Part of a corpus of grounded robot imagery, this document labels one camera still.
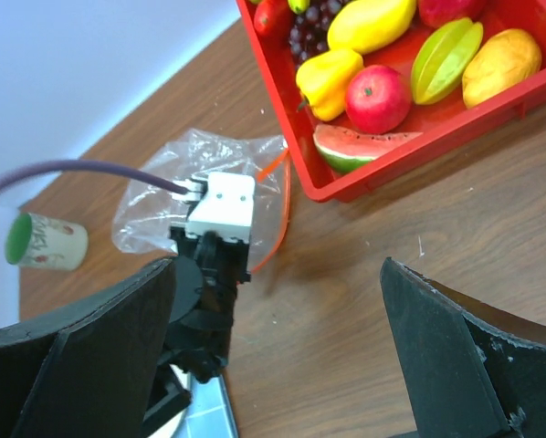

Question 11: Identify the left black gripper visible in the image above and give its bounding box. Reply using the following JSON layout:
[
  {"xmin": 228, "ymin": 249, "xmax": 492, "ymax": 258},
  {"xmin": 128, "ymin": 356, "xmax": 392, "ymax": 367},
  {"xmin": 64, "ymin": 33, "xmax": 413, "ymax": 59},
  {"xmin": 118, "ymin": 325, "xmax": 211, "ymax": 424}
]
[{"xmin": 142, "ymin": 227, "xmax": 251, "ymax": 437}]

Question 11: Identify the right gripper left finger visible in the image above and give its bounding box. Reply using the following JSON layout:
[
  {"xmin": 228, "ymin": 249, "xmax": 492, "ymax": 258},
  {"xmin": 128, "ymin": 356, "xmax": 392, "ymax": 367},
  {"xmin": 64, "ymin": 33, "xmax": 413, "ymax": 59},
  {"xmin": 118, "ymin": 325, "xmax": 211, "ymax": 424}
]
[{"xmin": 0, "ymin": 257, "xmax": 175, "ymax": 437}]

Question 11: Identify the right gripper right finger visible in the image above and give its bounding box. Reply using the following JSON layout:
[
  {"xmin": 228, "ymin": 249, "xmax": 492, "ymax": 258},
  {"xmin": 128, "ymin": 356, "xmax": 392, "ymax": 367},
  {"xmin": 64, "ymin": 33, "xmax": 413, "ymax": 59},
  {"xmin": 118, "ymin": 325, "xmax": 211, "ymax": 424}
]
[{"xmin": 380, "ymin": 258, "xmax": 546, "ymax": 437}]

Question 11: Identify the clear zip top bag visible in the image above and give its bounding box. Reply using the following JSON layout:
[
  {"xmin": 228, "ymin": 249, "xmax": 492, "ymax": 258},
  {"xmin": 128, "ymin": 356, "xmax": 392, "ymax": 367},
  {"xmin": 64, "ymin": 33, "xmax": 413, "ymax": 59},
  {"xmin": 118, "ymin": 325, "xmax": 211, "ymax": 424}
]
[{"xmin": 111, "ymin": 129, "xmax": 291, "ymax": 272}]

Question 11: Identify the yellow bell pepper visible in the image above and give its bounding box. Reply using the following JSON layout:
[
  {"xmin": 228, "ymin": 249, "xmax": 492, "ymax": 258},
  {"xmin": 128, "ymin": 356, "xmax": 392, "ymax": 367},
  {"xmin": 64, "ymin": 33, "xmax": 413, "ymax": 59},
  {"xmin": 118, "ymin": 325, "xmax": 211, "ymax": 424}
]
[{"xmin": 295, "ymin": 48, "xmax": 364, "ymax": 121}]

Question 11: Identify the red apple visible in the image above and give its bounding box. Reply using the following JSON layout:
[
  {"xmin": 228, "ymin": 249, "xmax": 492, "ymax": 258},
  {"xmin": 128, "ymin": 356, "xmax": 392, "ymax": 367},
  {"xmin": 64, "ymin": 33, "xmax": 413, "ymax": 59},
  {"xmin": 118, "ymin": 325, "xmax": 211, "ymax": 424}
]
[{"xmin": 345, "ymin": 65, "xmax": 412, "ymax": 134}]

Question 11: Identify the cream and teal plate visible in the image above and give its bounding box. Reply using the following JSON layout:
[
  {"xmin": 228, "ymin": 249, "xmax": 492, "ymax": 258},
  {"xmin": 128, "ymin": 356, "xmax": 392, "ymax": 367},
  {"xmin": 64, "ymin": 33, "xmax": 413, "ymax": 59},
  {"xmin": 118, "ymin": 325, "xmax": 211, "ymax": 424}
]
[{"xmin": 141, "ymin": 365, "xmax": 192, "ymax": 437}]

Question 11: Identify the blue checked placemat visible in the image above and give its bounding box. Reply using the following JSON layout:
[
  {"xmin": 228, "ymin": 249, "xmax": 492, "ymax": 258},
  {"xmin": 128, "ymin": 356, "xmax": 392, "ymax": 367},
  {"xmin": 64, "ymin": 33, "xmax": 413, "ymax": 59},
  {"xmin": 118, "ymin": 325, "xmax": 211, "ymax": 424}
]
[{"xmin": 174, "ymin": 376, "xmax": 239, "ymax": 438}]

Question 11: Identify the green floral mug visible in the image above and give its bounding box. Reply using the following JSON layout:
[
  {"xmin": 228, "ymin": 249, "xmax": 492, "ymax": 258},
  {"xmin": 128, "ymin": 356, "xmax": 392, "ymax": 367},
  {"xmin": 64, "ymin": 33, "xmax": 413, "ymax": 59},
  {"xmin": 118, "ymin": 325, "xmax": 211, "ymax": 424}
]
[{"xmin": 5, "ymin": 213, "xmax": 89, "ymax": 271}]

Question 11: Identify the watermelon slice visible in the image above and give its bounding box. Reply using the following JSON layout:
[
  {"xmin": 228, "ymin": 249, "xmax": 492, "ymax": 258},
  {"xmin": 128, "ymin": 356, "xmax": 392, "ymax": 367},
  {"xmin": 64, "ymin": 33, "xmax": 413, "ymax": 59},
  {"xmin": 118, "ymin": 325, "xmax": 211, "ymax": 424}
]
[{"xmin": 312, "ymin": 124, "xmax": 422, "ymax": 174}]

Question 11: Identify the red plastic bin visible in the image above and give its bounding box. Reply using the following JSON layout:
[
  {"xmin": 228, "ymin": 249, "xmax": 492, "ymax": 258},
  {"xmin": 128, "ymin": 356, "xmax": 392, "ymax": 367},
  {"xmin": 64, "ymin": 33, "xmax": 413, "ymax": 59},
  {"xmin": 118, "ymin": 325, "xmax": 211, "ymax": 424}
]
[{"xmin": 237, "ymin": 1, "xmax": 546, "ymax": 202}]

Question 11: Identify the purple grape bunch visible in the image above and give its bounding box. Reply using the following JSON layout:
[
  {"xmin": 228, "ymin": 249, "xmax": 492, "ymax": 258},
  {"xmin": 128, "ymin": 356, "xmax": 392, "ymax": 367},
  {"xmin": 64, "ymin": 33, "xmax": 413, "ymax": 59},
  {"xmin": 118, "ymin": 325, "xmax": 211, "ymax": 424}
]
[{"xmin": 288, "ymin": 0, "xmax": 349, "ymax": 69}]

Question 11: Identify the small red tomato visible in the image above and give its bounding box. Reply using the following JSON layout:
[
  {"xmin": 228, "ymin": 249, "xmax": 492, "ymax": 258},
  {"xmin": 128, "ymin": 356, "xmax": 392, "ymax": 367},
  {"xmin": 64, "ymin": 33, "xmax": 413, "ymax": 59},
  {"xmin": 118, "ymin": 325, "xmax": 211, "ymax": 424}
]
[{"xmin": 253, "ymin": 0, "xmax": 294, "ymax": 37}]

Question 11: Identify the small yellow banana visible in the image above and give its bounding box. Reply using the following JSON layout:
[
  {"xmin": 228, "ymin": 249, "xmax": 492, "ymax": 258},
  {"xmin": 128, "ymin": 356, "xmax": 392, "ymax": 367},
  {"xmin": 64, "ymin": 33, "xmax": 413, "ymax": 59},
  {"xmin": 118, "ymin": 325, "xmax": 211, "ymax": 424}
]
[{"xmin": 288, "ymin": 0, "xmax": 310, "ymax": 15}]

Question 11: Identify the green yellow starfruit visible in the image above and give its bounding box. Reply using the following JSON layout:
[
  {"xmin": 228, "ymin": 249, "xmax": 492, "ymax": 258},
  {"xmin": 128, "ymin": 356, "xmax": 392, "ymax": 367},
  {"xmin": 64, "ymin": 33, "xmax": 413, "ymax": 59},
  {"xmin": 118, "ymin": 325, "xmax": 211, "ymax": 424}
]
[{"xmin": 411, "ymin": 17, "xmax": 484, "ymax": 105}]

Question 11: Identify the orange yellow fruit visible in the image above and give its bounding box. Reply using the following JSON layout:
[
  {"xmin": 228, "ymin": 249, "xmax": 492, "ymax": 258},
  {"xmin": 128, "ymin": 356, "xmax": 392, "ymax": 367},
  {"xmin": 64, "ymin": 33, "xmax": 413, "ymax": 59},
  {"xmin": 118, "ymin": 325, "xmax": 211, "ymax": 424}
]
[{"xmin": 462, "ymin": 28, "xmax": 542, "ymax": 108}]

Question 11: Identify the red strawberry toy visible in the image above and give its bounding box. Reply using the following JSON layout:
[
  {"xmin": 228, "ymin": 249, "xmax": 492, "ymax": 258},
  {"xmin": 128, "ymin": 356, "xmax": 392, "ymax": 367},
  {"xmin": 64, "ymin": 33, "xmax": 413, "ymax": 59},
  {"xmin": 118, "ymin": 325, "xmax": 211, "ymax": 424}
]
[{"xmin": 417, "ymin": 0, "xmax": 487, "ymax": 28}]

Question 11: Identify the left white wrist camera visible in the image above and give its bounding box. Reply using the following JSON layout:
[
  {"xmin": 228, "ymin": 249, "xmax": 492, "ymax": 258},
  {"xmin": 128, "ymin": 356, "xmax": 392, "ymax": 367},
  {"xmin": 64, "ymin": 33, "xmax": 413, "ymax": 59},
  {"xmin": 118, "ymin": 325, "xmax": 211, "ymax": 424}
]
[{"xmin": 184, "ymin": 172, "xmax": 256, "ymax": 245}]

